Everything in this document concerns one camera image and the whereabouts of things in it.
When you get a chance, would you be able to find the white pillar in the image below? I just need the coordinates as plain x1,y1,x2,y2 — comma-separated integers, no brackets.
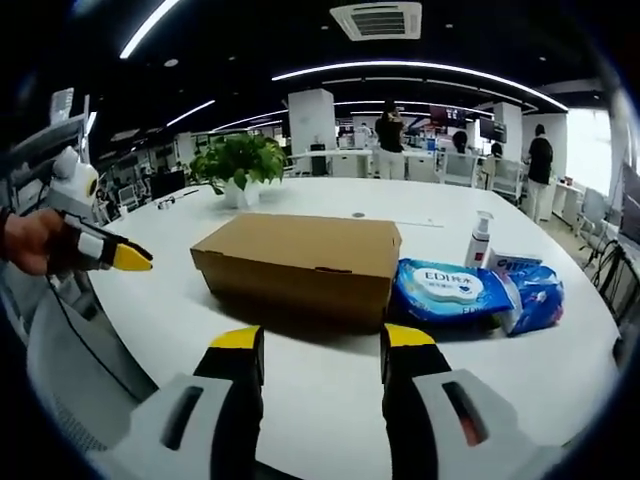
287,88,337,176

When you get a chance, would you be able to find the white table cable cover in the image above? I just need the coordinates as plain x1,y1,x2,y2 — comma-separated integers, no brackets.
349,210,446,229

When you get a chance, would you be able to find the grey rack frame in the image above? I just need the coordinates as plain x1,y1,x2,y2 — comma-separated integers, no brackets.
9,87,99,201

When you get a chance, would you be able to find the blue wet wipes pack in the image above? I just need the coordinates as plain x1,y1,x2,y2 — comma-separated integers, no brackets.
392,257,521,326

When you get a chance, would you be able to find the blue soft tissue pack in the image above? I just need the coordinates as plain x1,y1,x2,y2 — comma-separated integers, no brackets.
499,262,566,337

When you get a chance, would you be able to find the black cable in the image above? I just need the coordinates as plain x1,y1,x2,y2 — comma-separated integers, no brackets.
44,272,144,401

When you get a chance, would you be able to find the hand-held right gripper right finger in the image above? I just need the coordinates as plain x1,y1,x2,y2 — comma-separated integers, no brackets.
379,323,552,480

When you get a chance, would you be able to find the brown cardboard shoe box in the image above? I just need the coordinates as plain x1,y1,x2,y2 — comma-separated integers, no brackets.
189,213,404,335

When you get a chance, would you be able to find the ceiling light strip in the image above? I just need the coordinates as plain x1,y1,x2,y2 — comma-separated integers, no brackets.
271,60,569,112
119,0,181,60
164,99,216,127

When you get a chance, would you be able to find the person's left hand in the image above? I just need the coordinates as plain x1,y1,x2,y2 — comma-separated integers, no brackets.
7,207,81,276

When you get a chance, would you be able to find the potted green plant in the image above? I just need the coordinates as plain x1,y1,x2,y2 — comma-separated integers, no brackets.
188,133,287,210

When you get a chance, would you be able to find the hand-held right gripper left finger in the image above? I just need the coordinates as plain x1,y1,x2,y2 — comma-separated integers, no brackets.
92,324,267,480

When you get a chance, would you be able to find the dark red screen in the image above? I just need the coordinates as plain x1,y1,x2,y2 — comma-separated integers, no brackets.
429,104,469,129

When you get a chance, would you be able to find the grey mesh office chair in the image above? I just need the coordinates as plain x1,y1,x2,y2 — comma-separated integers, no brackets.
24,287,161,451

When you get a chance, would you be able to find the ceiling air conditioner vent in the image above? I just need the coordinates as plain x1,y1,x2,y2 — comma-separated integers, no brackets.
329,2,424,42

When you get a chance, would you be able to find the white pump bottle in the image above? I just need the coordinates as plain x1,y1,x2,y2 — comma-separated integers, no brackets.
463,210,494,270

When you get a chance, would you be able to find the white office chair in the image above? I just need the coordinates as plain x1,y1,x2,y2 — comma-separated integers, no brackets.
492,159,526,199
442,152,484,189

